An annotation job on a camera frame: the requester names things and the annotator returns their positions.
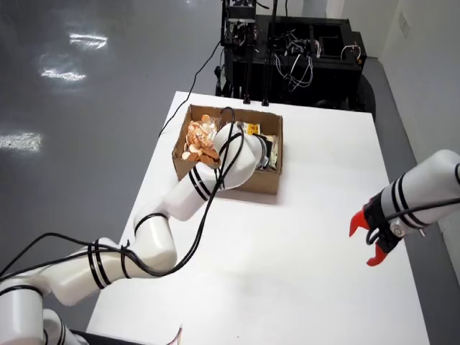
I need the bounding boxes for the white cable loop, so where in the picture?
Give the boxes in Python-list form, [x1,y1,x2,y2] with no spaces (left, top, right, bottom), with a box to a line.
[340,42,362,62]

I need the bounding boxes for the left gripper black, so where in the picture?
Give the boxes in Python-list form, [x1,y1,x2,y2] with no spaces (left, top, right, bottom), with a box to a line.
[259,134,275,169]

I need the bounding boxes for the black box device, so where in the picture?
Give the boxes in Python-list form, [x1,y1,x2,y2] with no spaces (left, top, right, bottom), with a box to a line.
[228,0,257,19]

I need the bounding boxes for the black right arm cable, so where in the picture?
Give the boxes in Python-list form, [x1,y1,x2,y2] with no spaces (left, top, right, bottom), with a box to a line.
[365,197,460,246]

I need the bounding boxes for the beige snack packet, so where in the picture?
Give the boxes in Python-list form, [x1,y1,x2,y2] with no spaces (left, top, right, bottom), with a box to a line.
[267,134,280,167]

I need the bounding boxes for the thin black floor cable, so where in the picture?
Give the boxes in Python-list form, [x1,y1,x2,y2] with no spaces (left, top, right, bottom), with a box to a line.
[157,37,224,137]

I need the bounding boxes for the black equipment cart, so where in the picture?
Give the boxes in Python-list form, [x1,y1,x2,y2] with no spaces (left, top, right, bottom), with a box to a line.
[214,0,377,116]

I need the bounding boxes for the white cable bundle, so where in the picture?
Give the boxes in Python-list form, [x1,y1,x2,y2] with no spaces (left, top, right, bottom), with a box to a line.
[276,34,313,89]

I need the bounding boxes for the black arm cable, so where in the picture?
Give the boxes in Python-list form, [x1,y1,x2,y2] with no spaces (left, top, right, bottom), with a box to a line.
[0,106,246,299]
[365,197,460,246]

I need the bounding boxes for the clear bag orange round cookies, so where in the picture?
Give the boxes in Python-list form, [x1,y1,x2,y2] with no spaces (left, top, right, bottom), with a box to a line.
[185,114,219,152]

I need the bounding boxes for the brown cardboard box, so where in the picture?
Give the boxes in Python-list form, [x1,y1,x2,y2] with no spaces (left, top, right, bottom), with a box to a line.
[171,103,285,197]

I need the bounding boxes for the open black electronics module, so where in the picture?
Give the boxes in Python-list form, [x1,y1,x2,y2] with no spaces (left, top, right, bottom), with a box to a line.
[221,16,258,47]

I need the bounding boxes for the tall black clamp pole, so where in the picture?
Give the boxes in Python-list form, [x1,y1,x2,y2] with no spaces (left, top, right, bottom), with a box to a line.
[261,0,278,107]

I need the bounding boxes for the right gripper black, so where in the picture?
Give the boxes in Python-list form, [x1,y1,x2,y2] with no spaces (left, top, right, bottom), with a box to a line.
[349,195,409,267]

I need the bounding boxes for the short black clamp pole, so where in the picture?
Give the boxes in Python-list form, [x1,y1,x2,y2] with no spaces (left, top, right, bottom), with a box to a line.
[242,42,252,105]

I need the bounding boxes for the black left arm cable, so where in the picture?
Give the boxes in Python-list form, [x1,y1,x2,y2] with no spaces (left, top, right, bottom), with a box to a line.
[0,106,246,299]

